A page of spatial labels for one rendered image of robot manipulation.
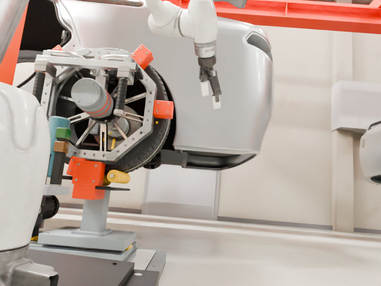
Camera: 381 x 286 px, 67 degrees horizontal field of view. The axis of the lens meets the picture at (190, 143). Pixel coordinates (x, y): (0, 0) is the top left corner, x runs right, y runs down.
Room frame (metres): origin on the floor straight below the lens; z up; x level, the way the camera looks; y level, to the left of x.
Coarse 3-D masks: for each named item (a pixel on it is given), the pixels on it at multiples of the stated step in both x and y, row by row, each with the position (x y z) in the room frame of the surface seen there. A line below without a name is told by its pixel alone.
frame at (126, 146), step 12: (84, 48) 1.33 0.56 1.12; (60, 72) 1.34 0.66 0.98; (72, 72) 1.39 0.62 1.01; (144, 72) 1.33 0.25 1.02; (48, 84) 1.34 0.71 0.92; (144, 84) 1.35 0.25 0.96; (48, 96) 1.34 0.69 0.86; (48, 108) 1.35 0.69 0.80; (48, 120) 1.35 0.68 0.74; (144, 120) 1.33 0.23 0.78; (144, 132) 1.33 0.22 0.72; (120, 144) 1.33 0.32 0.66; (132, 144) 1.33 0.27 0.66; (84, 156) 1.33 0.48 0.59; (96, 156) 1.33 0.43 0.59; (108, 156) 1.33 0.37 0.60; (120, 156) 1.37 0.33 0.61
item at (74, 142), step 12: (84, 72) 1.46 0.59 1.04; (72, 84) 1.48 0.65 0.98; (60, 96) 1.44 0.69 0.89; (144, 96) 1.44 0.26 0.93; (60, 108) 1.47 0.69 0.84; (72, 108) 1.61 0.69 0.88; (72, 120) 1.63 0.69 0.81; (96, 120) 1.44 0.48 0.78; (108, 120) 1.44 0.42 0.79; (132, 120) 1.45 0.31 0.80; (72, 132) 1.60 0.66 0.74; (84, 132) 1.44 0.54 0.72; (120, 132) 1.44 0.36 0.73; (72, 144) 1.43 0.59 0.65
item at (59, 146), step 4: (56, 144) 1.03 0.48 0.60; (60, 144) 1.03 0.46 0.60; (64, 144) 1.03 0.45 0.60; (68, 144) 1.06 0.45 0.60; (56, 148) 1.03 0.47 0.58; (60, 148) 1.03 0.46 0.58; (64, 148) 1.03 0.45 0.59; (68, 148) 1.06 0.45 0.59; (60, 152) 1.03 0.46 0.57; (64, 152) 1.04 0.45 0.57
